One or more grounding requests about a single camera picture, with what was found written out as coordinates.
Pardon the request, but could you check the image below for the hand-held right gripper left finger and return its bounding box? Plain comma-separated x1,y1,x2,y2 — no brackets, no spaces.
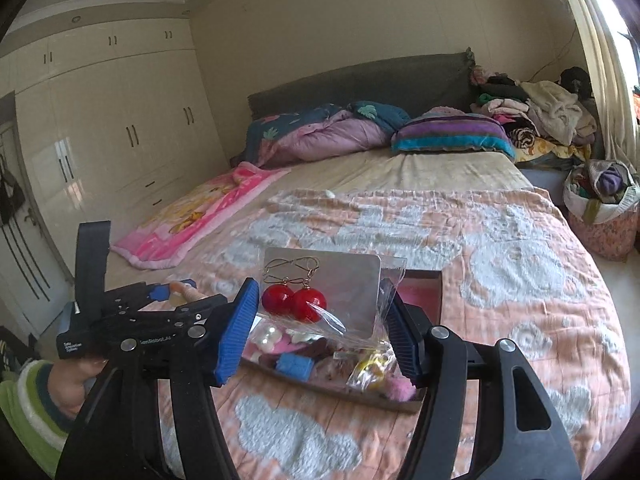
60,276,261,480

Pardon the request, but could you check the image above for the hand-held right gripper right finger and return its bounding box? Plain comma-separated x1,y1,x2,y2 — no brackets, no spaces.
380,277,583,480

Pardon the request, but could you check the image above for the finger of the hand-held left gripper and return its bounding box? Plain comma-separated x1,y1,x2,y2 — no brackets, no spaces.
172,293,232,327
142,279,198,307

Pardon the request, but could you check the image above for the beige hair clip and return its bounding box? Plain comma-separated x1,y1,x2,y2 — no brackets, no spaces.
169,281,202,306

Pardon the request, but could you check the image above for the grey box with pink lining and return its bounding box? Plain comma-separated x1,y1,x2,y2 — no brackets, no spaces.
239,269,445,415

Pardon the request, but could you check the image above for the red ball earrings card bag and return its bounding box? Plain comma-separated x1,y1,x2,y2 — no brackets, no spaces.
257,246,408,347

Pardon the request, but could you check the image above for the person's left forearm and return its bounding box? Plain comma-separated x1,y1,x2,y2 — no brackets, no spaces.
0,357,83,479

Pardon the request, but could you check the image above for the dark beaded jewelry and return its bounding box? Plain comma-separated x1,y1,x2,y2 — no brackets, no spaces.
307,340,362,387

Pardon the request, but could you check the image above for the person's left hand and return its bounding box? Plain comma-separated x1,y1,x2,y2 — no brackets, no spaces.
50,359,108,418

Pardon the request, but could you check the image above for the large pearl earrings packet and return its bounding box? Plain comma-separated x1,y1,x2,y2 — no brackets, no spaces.
254,324,287,354

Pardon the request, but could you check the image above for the yellow hair accessory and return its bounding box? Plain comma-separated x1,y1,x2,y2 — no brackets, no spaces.
349,349,397,392

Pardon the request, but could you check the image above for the pink fluffy pompom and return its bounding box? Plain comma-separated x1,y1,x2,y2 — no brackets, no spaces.
382,377,417,404

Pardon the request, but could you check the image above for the small blue box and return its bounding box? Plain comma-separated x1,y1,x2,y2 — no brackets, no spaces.
277,352,314,382

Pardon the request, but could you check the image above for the white door with black bars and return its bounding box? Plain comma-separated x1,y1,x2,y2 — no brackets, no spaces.
0,92,77,342

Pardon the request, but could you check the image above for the pink cartoon blanket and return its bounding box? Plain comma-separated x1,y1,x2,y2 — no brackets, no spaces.
111,161,292,272

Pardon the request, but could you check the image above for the orange blanket with white clouds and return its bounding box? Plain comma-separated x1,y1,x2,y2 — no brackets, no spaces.
155,187,634,480

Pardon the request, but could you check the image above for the black hanging bag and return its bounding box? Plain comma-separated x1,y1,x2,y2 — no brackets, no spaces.
0,154,26,227

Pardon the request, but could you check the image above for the beige bed sheet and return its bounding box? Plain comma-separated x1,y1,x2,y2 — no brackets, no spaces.
107,150,523,281

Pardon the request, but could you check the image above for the cream wardrobe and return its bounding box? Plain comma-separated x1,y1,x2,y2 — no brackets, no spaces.
0,7,234,241

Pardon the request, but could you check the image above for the purple and navy quilt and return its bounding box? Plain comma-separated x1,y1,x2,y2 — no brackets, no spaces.
244,101,414,169

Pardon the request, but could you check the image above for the striped purple teal pillow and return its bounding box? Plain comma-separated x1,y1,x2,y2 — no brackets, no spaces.
391,112,516,161

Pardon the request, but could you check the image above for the floral bag of clothes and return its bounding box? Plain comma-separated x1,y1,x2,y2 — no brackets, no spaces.
562,159,640,262

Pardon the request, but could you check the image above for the dark grey headboard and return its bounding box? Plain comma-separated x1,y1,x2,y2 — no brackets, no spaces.
247,49,477,122

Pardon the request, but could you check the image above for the pile of clothes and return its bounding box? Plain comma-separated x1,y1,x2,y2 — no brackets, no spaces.
470,65,601,164

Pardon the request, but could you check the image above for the cream curtain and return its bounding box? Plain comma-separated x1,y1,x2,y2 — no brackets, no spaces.
550,0,640,171

